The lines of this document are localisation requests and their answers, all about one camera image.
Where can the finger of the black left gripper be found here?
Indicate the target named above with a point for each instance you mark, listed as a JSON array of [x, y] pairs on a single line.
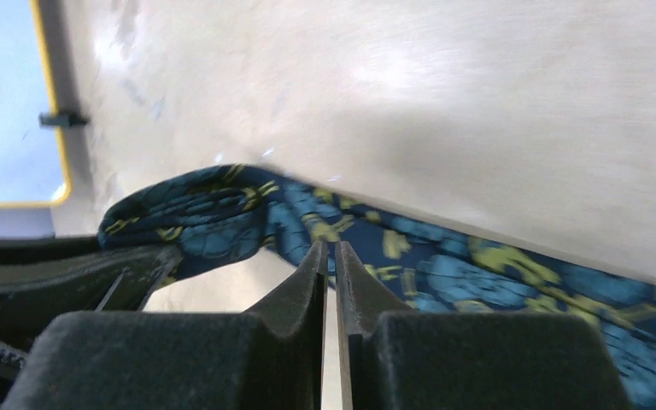
[[43, 278]]

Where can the navy blue shell pattern tie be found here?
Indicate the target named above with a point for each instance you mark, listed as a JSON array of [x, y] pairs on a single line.
[[224, 214]]

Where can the yellow framed whiteboard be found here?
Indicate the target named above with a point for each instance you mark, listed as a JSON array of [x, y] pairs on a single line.
[[34, 169]]

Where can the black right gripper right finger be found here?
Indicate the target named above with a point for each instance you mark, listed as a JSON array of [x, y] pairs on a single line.
[[395, 357]]

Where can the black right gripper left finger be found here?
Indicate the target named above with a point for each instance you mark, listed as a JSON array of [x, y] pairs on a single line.
[[266, 357]]

